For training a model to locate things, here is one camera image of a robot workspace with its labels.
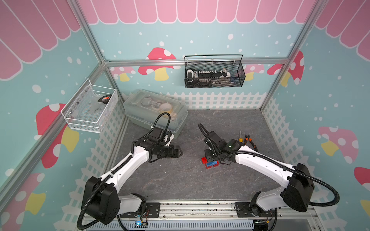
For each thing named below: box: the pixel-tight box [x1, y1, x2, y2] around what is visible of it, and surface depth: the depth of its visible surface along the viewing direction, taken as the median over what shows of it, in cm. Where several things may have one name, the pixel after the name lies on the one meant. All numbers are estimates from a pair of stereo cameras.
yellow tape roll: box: [159, 102, 173, 115], surface depth 99 cm
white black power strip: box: [186, 68, 231, 85], surface depth 90 cm
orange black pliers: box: [244, 134, 259, 153], surface depth 102 cm
